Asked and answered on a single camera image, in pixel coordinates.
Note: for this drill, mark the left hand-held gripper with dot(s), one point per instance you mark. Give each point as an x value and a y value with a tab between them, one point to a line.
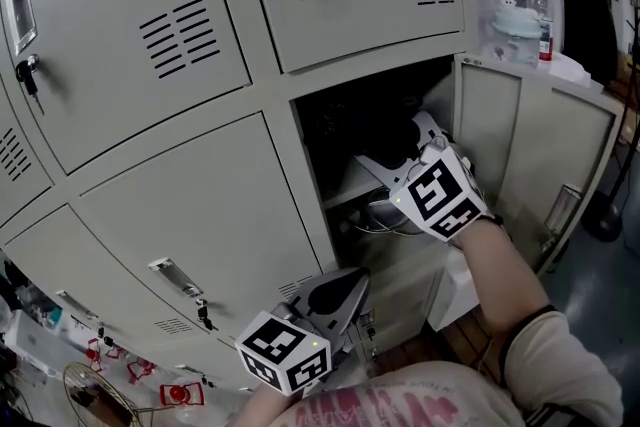
280	350

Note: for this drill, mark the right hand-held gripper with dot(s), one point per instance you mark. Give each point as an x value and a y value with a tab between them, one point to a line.
440	195

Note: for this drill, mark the grey metal locker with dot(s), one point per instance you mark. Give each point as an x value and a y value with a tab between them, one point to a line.
200	195

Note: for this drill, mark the person's left forearm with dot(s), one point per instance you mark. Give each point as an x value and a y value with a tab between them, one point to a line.
265	407

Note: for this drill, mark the person's right forearm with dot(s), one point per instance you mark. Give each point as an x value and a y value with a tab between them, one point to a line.
500	280

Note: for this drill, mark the white cabinet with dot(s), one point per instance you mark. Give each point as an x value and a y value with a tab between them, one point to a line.
457	285

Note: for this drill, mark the white shirt with red print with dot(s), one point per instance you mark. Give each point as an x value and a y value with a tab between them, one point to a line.
425	395

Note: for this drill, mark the pale blue cup with straw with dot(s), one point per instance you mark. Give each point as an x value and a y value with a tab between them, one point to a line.
517	30

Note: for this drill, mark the wooden pallet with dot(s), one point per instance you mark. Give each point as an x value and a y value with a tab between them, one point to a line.
460	345

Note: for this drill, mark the clear bottle with red cap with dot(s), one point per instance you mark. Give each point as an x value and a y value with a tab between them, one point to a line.
539	15

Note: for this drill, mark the black standing fan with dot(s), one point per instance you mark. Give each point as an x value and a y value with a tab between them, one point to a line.
602	220

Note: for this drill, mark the black hanging clothes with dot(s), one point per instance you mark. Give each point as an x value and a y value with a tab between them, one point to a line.
590	25

